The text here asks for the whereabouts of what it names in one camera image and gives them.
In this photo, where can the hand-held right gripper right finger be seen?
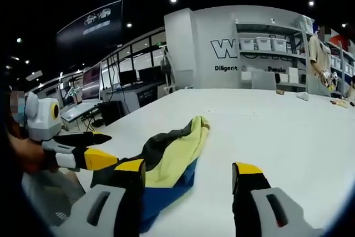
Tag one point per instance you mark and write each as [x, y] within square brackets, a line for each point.
[258, 220]

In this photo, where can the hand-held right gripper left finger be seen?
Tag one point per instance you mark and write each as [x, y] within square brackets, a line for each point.
[104, 220]

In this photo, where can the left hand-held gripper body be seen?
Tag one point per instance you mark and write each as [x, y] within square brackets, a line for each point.
[41, 120]

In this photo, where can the yellow blue black garment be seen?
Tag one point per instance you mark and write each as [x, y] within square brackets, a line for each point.
[177, 159]

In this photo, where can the person's left hand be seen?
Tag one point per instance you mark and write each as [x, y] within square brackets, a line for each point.
[27, 153]

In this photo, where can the white slanted work table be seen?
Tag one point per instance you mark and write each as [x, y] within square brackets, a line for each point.
[79, 110]

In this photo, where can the large tilted display screen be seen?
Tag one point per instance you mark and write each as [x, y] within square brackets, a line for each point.
[92, 83]

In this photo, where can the grey chair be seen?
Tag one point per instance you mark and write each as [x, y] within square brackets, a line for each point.
[50, 192]

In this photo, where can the grey office desk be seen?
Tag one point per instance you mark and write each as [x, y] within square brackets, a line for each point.
[133, 95]

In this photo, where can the black computer monitor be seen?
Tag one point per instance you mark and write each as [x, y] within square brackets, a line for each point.
[128, 77]
[149, 74]

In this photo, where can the dark hanging screen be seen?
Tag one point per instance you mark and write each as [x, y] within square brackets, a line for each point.
[91, 26]

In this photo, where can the small brown object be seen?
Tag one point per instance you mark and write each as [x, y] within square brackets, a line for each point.
[280, 92]

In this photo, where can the small white object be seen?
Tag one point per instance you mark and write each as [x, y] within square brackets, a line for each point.
[303, 96]

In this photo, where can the grey leaning panel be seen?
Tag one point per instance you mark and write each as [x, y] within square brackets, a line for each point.
[263, 79]

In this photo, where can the small tan items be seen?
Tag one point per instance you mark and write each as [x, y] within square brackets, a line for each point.
[340, 103]

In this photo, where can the grey metal shelf rack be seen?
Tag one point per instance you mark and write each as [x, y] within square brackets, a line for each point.
[266, 56]

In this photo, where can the white storage box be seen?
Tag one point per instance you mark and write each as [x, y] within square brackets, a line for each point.
[246, 44]
[263, 44]
[278, 45]

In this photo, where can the shelf rack with boxes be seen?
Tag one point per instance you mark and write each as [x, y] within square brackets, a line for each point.
[345, 65]

